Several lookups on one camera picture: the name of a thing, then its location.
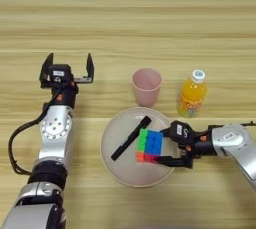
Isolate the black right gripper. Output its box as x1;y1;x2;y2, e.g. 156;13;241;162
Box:
155;124;215;170

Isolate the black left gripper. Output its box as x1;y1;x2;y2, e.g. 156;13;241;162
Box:
38;51;96;110

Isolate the colourful puzzle cube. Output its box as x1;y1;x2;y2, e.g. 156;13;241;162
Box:
135;127;165;164

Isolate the orange juice bottle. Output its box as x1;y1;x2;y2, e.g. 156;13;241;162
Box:
176;69;208;119

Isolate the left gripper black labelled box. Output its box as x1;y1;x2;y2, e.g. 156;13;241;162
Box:
47;64;73;85

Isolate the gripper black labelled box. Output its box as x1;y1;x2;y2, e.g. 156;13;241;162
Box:
47;64;73;85
169;120;194;143

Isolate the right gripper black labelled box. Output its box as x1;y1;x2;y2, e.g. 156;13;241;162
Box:
169;120;194;143

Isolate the black marker pen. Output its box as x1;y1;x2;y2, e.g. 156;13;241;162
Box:
110;115;153;162

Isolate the round beige plate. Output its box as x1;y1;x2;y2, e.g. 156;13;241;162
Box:
99;106;181;188

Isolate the pink plastic cup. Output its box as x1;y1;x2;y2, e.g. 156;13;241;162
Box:
131;68;163;108

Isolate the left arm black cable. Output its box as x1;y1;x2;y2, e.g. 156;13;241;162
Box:
7;95;58;177

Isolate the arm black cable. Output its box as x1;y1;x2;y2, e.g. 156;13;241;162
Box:
7;95;58;177
239;120;256;128

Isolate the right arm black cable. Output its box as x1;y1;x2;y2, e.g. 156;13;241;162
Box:
239;120;256;128

